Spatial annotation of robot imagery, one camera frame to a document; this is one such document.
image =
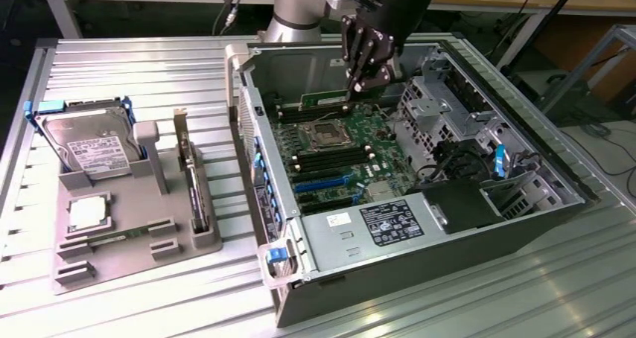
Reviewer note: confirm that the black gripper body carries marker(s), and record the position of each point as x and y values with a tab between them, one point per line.
403	6

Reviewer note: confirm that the green RAM stick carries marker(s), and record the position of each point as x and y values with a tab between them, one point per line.
322	99
119	236

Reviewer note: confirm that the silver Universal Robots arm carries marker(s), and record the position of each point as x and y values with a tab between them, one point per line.
294	6

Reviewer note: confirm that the black RAM slot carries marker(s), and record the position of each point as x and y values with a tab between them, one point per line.
331	158
330	154
335	167
334	163
314	109
315	114
318	118

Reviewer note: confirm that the metal disk bay cage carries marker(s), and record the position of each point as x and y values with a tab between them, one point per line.
431	111

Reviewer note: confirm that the wooden desk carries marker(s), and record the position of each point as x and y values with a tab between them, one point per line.
497	1

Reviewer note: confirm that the green motherboard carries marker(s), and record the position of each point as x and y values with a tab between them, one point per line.
370	144

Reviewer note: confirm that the CPU socket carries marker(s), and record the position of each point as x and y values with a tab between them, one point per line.
323	134

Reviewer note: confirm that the black tripod pole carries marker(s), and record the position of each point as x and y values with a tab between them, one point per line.
541	21

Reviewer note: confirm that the silver chipset heatsink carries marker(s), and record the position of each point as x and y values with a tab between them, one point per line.
381	192

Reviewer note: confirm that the blue expansion slot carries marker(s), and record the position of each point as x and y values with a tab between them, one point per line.
321	184

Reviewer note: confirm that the black expansion slot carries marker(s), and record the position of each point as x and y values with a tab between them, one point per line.
327	205

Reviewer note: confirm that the black fan shroud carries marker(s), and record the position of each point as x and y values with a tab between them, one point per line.
462	209

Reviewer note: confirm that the grey power supply unit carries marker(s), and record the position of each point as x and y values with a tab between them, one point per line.
347	241

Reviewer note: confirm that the graphics card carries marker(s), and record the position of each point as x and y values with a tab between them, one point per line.
194	174

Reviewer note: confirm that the open black PC case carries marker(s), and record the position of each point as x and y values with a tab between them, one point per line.
446	263

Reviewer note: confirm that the blue case latch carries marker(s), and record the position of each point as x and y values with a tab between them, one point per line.
275	256

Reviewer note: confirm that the hard disk in blue caddy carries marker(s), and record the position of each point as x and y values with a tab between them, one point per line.
91	144

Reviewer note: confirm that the silver CPU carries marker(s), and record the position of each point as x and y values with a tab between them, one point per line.
88	213

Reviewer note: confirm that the grey parts rack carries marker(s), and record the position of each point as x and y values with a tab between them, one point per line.
125	263

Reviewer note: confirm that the aluminium frame stand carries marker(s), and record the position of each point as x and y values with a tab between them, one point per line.
590	62

